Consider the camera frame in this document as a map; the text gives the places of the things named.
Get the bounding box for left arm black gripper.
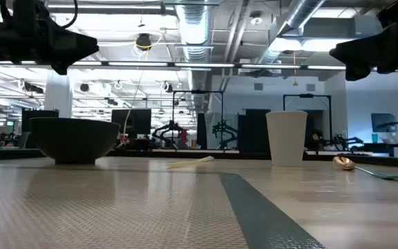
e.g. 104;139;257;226
0;0;100;76

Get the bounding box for dark green bowl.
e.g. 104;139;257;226
29;117;121;165

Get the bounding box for gold spoon with green handle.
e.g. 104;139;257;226
332;155;398;181

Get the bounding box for white ribbed paper cup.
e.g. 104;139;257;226
265;110;308;167

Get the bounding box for wooden chopsticks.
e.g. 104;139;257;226
165;155;216;170

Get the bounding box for white pillar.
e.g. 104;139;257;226
44;70;73;119

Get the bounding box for yellow hanging pendant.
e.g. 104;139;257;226
291;50;299;87

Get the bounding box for black partition panel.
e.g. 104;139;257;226
237;109;272;155

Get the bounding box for long ceiling light bar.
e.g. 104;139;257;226
0;60;348;71

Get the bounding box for red background object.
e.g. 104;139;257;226
178;129;189;149

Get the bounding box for beige woven placemat grey stripe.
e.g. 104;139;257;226
0;163;326;249

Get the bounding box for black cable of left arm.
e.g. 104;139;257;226
60;0;79;30

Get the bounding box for black metal frame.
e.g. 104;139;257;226
171;89;225;150
283;93;333;143

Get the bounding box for wall mounted screen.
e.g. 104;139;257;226
370;113;398;133

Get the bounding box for silver slanted ventilation duct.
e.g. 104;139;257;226
257;0;326;65

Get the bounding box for black ceiling camera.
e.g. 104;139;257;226
135;33;153;52

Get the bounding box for hanging yellow cable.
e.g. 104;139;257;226
122;30;164;145

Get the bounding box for silver ribbed ventilation duct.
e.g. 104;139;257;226
175;0;211;63

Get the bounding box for black table edge rail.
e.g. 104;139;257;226
0;147;398;170

